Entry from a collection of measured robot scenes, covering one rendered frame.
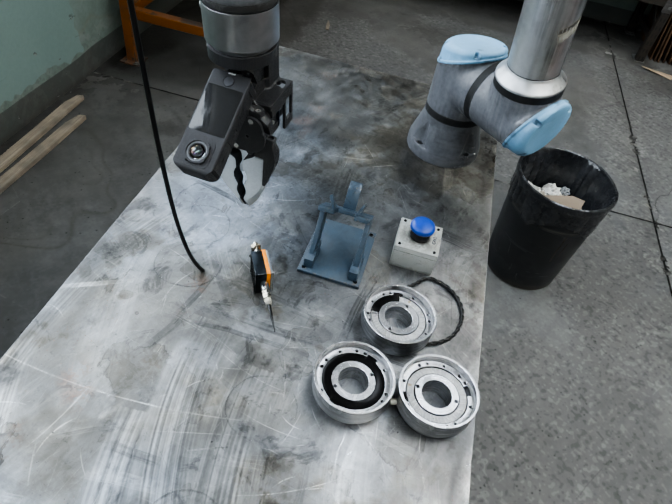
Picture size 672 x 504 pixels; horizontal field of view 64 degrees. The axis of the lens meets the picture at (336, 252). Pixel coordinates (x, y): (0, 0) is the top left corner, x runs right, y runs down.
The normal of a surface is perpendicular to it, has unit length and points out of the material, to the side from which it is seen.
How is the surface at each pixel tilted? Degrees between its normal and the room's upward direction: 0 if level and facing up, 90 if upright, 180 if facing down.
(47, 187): 0
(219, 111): 33
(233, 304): 0
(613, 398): 0
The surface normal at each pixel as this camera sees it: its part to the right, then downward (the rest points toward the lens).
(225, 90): -0.07, -0.22
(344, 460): 0.14, -0.68
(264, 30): 0.66, 0.58
